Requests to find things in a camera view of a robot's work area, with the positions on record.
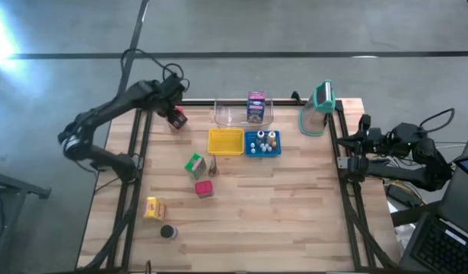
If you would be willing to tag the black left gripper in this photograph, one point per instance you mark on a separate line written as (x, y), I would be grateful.
(170, 95)

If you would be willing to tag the black power strip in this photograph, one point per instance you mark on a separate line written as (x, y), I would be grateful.
(399, 195)

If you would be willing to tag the blue slotted plastic basket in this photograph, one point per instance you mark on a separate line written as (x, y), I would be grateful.
(249, 137)

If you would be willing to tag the smoked paprika tin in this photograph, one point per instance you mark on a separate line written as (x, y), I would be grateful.
(204, 189)

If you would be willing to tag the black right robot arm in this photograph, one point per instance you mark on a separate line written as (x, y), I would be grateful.
(427, 179)

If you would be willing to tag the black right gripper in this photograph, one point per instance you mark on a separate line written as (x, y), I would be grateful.
(370, 141)

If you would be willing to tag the yellow and red box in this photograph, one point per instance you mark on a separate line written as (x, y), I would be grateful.
(155, 208)

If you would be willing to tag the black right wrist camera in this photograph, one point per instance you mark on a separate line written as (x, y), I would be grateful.
(365, 122)

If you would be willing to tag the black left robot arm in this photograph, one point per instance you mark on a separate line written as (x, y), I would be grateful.
(104, 110)

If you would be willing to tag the large black dropper bottle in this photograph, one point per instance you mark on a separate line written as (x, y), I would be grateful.
(260, 135)

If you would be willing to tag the brown stand-up pouch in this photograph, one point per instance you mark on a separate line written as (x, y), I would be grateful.
(214, 167)

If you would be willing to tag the dark jar black lid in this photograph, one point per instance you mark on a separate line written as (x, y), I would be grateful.
(168, 231)

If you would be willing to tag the small red cereal box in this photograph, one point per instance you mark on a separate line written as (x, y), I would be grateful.
(178, 120)

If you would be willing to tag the green cereal box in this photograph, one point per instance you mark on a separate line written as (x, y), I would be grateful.
(195, 166)

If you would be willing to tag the black equipment stand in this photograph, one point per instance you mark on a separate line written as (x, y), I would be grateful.
(13, 182)

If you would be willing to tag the yellow slotted plastic basket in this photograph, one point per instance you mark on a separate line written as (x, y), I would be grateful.
(226, 141)

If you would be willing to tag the grey laptop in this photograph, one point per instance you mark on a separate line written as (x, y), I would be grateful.
(443, 243)

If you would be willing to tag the blue Frosted Flakes box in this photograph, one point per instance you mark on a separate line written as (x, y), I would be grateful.
(256, 112)

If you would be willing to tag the black aluminium rig frame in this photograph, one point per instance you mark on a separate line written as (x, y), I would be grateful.
(148, 125)

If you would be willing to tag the clear plastic bin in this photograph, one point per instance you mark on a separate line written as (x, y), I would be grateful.
(233, 118)

